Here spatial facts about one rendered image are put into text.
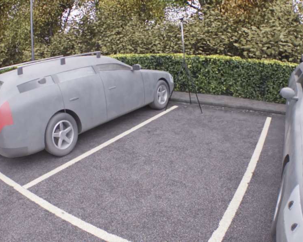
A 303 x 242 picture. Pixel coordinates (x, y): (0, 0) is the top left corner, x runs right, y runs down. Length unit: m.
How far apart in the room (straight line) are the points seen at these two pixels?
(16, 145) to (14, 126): 0.26
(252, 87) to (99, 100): 4.02
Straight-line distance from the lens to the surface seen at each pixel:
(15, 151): 3.61
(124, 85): 4.91
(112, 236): 2.38
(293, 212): 1.63
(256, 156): 3.85
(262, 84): 6.81
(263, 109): 6.22
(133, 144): 4.25
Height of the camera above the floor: 1.59
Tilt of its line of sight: 18 degrees down
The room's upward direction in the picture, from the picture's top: 3 degrees counter-clockwise
